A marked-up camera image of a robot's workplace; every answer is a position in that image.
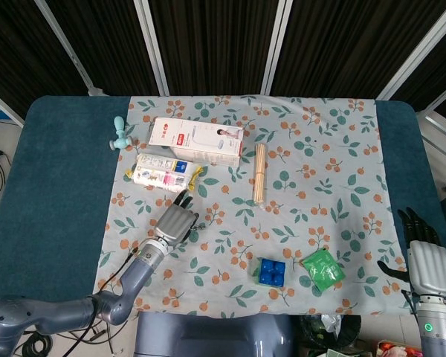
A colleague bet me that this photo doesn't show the floral tablecloth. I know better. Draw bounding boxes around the floral tablecloth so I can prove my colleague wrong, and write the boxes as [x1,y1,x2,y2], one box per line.
[91,94,413,319]

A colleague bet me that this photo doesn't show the white yellow snack packet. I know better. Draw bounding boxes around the white yellow snack packet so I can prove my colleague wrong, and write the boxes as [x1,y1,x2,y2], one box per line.
[124,152,204,193]

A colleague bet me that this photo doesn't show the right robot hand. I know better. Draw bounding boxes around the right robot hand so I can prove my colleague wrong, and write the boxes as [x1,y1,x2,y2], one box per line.
[377,207,446,297]

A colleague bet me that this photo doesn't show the white red product box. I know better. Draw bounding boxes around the white red product box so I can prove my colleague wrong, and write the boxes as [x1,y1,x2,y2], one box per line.
[148,117,245,169]

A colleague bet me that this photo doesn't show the blue square plastic block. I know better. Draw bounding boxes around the blue square plastic block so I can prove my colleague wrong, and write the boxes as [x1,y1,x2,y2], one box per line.
[255,257,287,287]

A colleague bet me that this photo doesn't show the teal table mat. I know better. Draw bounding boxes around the teal table mat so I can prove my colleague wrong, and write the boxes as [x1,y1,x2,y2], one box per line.
[0,94,446,303]

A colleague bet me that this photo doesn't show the robot torso base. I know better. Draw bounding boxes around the robot torso base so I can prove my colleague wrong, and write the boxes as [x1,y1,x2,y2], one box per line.
[133,311,294,357]

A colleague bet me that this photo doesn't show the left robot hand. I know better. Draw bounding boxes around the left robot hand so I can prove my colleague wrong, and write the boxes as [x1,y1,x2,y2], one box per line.
[154,189,199,250]

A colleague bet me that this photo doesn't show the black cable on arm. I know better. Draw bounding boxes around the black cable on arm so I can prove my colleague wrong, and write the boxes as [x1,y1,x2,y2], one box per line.
[96,245,140,295]

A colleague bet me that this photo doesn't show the green sachet packet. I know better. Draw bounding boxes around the green sachet packet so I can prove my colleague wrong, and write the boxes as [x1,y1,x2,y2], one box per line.
[301,248,346,293]

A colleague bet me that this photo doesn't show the white plastic bag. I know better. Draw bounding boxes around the white plastic bag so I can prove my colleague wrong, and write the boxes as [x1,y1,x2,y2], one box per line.
[320,314,343,334]

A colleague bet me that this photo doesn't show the wooden skewer bundle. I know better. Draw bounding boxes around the wooden skewer bundle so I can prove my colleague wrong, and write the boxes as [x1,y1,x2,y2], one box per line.
[253,143,268,205]

